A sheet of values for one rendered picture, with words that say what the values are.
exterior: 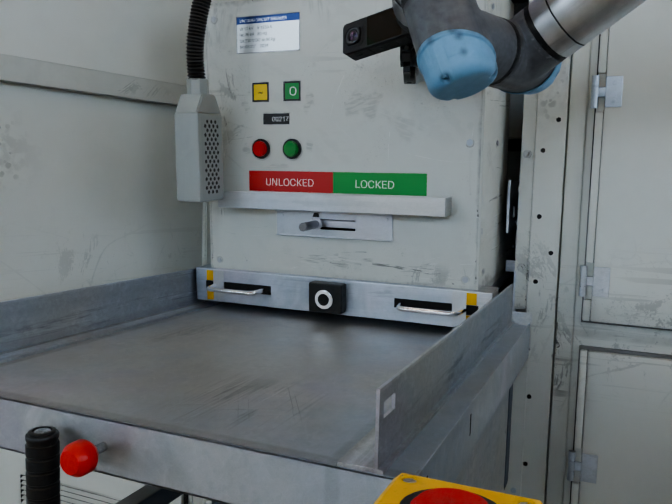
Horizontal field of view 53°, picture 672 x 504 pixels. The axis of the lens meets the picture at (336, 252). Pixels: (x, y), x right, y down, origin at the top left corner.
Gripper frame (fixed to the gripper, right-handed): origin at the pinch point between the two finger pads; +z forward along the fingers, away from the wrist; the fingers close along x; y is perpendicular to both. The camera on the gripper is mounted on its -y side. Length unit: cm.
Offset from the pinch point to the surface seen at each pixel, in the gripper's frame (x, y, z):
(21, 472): -75, -93, 62
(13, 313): -40, -49, -15
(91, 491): -77, -71, 57
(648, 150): -8.5, 36.7, 8.5
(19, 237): -27, -62, 3
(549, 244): -22.0, 23.8, 17.8
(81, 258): -29, -57, 13
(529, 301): -31.4, 21.2, 21.1
